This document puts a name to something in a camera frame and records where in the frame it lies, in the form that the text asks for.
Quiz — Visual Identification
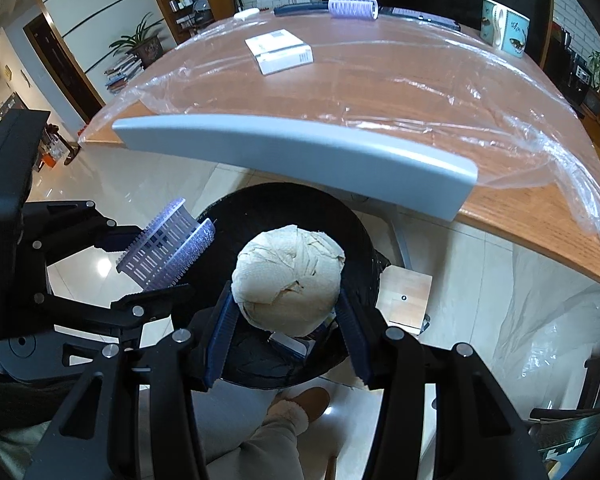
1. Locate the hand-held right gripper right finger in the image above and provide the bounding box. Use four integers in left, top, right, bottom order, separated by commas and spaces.
335, 287, 541, 480

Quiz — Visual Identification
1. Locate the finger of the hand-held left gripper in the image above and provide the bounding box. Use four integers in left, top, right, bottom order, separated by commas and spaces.
31, 282, 196, 353
21, 199, 142, 265

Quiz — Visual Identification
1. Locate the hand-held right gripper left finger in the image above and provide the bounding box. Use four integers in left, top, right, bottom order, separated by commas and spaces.
25, 280, 236, 480

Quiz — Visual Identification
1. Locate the purple hair roller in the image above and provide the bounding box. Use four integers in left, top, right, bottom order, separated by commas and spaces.
328, 0, 380, 21
115, 198, 217, 292

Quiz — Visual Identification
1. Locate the beige paper ball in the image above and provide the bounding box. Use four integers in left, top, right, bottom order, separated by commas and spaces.
231, 224, 347, 339

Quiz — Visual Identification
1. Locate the black round bin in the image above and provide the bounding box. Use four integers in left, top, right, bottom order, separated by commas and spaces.
199, 183, 382, 392

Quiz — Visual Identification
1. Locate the small wooden stool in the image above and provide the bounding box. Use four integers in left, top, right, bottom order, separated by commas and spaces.
379, 265, 434, 336

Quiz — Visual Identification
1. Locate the brown slipper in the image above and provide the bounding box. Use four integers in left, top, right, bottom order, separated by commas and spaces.
267, 385, 332, 427

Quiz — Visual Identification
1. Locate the person's grey trouser leg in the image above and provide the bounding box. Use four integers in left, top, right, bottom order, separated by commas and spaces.
191, 377, 312, 480

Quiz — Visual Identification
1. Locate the grey table leg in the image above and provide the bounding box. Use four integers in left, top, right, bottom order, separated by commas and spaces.
389, 209, 412, 272

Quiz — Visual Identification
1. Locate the dark wooden door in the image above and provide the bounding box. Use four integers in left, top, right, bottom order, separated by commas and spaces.
23, 13, 107, 122

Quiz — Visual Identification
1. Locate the stack of books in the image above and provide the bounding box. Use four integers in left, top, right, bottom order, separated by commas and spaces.
103, 54, 144, 94

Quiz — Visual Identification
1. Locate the clear plastic floor sheet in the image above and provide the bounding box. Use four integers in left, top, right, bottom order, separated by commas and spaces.
484, 249, 600, 413

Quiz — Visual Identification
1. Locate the potted green plant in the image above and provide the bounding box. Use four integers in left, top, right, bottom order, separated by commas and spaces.
110, 11, 165, 69

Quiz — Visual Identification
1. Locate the clear plastic table sheet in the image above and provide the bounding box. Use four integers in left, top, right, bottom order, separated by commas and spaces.
77, 7, 600, 237

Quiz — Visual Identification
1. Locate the dark wooden chair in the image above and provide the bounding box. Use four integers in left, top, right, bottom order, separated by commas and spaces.
527, 354, 600, 480

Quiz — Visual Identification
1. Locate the flat white carton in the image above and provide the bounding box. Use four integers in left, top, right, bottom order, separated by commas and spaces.
244, 31, 315, 77

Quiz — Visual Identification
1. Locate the long dark flat device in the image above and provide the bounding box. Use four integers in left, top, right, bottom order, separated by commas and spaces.
273, 2, 462, 32

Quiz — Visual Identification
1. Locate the closed purple hair roller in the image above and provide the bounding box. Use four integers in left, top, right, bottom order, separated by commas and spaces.
328, 0, 380, 21

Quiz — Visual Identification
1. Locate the dark wooden sideboard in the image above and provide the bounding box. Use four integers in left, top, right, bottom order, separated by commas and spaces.
542, 20, 600, 143

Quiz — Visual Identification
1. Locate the teal patterned mug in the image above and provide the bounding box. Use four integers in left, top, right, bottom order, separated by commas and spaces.
481, 0, 531, 56

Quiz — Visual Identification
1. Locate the grey table edge rail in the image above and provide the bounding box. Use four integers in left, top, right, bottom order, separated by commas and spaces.
112, 112, 479, 222

